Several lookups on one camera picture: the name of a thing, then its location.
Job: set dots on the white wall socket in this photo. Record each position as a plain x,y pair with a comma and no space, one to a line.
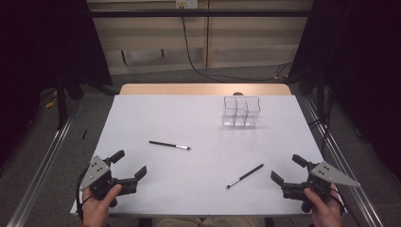
186,3

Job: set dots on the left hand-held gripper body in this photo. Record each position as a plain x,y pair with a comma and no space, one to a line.
96,171

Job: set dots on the black curtain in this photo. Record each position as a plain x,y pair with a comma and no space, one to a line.
362,63
38,47

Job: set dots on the black metal stand post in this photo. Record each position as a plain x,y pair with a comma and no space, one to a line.
61,107

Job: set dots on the person's right hand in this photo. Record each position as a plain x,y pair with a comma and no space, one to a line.
324,213

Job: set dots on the aluminium floor rail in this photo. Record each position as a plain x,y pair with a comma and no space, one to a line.
44,164
346,164

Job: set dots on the clear acrylic compartment organizer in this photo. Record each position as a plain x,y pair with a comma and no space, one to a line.
241,112

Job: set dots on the person's left hand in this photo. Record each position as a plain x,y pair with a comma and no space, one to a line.
98,209

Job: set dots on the black makeup brush silver ferrule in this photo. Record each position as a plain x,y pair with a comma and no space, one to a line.
168,145
246,176

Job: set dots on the small black stick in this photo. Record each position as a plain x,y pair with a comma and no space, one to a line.
84,134

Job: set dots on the black horizontal frame bar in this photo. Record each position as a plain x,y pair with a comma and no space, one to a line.
195,13

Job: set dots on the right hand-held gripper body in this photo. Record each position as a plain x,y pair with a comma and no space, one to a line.
327,175

